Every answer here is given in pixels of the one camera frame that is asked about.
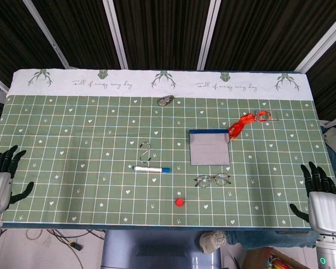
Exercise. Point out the clear badge holder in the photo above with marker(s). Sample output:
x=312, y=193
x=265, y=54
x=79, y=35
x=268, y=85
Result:
x=274, y=119

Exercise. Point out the white blue marker pen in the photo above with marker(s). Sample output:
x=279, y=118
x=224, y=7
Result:
x=148, y=169

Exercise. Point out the cardboard box with items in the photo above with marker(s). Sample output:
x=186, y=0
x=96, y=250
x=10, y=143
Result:
x=271, y=259

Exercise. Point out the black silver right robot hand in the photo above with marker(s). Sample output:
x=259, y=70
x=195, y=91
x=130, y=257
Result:
x=326, y=210

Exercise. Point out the white partition post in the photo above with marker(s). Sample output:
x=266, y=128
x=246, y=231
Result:
x=44, y=33
x=322, y=42
x=116, y=33
x=208, y=33

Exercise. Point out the blue jeans leg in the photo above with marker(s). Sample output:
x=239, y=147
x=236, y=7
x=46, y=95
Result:
x=263, y=238

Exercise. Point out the metal S hook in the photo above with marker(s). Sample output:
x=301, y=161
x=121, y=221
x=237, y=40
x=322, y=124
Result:
x=148, y=148

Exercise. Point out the beige sneaker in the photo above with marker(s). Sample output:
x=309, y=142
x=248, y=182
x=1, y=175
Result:
x=211, y=241

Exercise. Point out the eyeglasses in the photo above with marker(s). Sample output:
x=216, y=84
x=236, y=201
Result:
x=204, y=181

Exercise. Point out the grey pouch blue edge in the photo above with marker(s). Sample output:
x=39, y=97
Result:
x=208, y=151

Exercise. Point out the dark blue robot pedestal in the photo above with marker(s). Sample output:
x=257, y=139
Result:
x=156, y=249

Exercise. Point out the red bottle cap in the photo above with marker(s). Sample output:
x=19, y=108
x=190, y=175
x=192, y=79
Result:
x=179, y=202

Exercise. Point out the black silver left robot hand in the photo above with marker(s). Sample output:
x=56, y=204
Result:
x=0, y=190

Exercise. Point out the green grid tablecloth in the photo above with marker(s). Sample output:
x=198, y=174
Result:
x=86, y=140

